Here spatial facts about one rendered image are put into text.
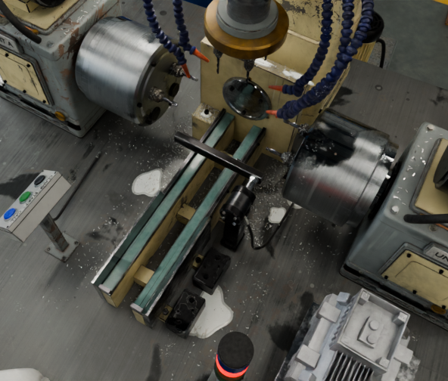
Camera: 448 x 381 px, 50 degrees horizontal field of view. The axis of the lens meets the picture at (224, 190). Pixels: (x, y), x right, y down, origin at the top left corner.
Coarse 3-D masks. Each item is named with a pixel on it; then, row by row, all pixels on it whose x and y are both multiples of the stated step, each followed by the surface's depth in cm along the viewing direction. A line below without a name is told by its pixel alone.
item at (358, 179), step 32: (320, 128) 108; (352, 128) 109; (288, 160) 115; (320, 160) 107; (352, 160) 105; (384, 160) 106; (288, 192) 114; (320, 192) 109; (352, 192) 106; (352, 224) 113
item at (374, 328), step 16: (352, 304) 94; (368, 304) 94; (384, 304) 92; (352, 320) 92; (368, 320) 91; (384, 320) 93; (400, 320) 90; (336, 336) 91; (352, 336) 91; (368, 336) 89; (384, 336) 91; (400, 336) 88; (352, 352) 87; (368, 352) 89; (384, 352) 90; (384, 368) 85
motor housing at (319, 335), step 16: (336, 304) 100; (320, 320) 97; (320, 336) 95; (320, 352) 94; (336, 352) 91; (304, 368) 94; (320, 368) 91; (336, 368) 89; (352, 368) 88; (368, 368) 89
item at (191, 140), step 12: (180, 132) 123; (180, 144) 124; (192, 144) 121; (204, 144) 121; (204, 156) 123; (216, 156) 120; (228, 156) 120; (228, 168) 121; (240, 168) 118; (252, 168) 118
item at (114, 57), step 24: (96, 24) 123; (120, 24) 122; (96, 48) 119; (120, 48) 118; (144, 48) 118; (96, 72) 120; (120, 72) 118; (144, 72) 117; (168, 72) 128; (96, 96) 125; (120, 96) 121; (144, 96) 122; (168, 96) 135; (144, 120) 129
